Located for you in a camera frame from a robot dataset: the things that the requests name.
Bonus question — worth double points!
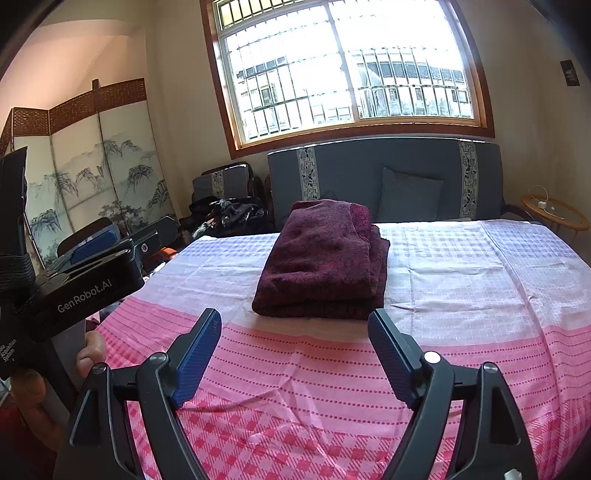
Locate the dark red patterned sweater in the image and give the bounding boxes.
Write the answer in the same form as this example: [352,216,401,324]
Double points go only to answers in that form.
[252,199,390,321]

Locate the window with wooden frame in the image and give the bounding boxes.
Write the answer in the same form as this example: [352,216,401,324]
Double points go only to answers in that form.
[200,1,495,159]

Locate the dark wall plate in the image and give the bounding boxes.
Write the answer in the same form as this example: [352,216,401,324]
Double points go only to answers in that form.
[560,59,580,87]

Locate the white charger cable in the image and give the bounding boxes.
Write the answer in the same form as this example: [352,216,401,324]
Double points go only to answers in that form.
[527,184,569,220]

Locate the person's left hand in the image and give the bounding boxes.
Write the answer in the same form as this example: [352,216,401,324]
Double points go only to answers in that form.
[11,330,106,452]

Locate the pile of dark clothes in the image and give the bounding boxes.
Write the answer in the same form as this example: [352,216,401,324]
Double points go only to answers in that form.
[179,196,270,240]

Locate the round glass side table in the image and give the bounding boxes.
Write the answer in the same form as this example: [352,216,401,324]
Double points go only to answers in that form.
[521,194,590,242]

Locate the grey square cushion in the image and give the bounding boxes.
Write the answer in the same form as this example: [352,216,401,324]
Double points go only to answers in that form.
[377,168,444,223]

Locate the painted folding screen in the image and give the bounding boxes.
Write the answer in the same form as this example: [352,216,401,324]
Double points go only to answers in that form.
[1,79,174,267]

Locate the wooden armchair grey cushion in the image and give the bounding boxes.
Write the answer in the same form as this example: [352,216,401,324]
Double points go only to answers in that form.
[191,162,254,203]

